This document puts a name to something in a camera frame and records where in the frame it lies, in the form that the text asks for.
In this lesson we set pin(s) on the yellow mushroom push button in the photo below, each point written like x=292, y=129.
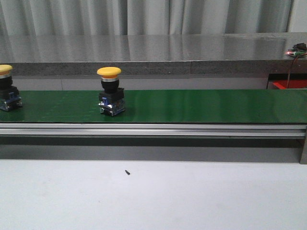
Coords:
x=9, y=95
x=112, y=97

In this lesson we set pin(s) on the green conveyor belt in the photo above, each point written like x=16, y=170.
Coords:
x=165, y=106

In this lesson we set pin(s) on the red plastic tray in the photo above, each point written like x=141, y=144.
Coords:
x=293, y=84

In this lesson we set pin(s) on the grey stone counter shelf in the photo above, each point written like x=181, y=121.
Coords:
x=48, y=55

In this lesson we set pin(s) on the small green circuit board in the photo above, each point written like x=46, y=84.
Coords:
x=296, y=53

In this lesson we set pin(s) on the grey white curtain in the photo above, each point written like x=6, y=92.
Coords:
x=151, y=17

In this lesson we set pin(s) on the aluminium conveyor frame rail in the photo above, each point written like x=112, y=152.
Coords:
x=120, y=134

